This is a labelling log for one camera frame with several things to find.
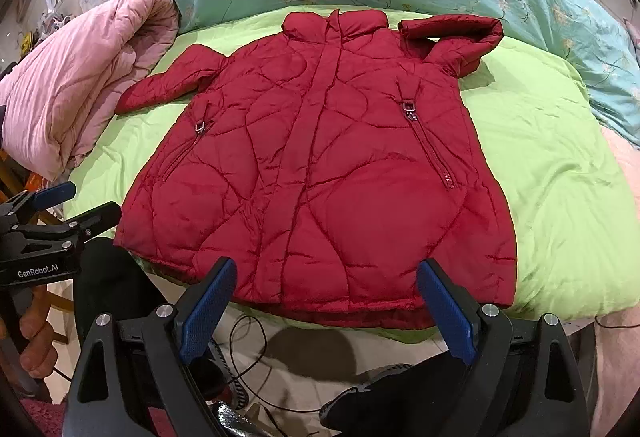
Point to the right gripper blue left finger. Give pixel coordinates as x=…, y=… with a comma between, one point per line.
x=177, y=334

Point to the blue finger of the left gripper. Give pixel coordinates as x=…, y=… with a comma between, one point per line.
x=53, y=196
x=96, y=221

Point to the red quilted puffer jacket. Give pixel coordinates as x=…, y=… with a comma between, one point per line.
x=327, y=160

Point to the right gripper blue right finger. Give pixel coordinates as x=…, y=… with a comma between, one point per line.
x=478, y=335

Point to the pink folded quilt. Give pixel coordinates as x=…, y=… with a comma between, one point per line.
x=56, y=103

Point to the person's left hand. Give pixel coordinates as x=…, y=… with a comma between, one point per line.
x=38, y=358

